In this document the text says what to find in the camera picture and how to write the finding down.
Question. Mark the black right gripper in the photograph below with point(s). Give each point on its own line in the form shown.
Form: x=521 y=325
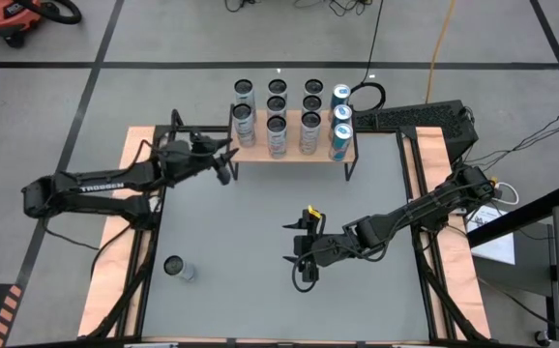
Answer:
x=323 y=249

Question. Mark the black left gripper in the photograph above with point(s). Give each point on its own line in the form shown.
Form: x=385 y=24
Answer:
x=187 y=157

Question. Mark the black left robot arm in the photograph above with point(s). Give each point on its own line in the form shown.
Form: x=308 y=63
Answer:
x=91 y=186

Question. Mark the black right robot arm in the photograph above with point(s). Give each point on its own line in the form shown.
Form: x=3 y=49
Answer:
x=405 y=212

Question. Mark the yellow tag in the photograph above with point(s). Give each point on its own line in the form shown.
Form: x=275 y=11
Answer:
x=314 y=211

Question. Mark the light wooden board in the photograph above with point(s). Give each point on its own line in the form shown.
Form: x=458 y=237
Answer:
x=453 y=270
x=115 y=290

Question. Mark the black perforated computer case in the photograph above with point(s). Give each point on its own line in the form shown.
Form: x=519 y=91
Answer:
x=420 y=123

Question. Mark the white paper sheet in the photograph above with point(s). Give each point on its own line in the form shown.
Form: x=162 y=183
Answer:
x=494 y=237

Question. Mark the yellow power plug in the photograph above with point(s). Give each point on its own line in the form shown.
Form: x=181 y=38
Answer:
x=493 y=186

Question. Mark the orange shop vacuum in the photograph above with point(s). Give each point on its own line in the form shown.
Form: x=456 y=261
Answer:
x=4 y=17

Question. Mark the wooden shelf black frame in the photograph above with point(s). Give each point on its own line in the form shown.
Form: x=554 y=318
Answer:
x=234 y=170

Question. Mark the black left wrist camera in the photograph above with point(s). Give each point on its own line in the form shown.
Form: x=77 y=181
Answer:
x=223 y=175

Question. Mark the black table frame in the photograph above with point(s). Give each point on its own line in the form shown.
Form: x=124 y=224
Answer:
x=197 y=129

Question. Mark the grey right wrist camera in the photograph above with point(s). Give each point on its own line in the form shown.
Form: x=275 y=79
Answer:
x=310 y=273

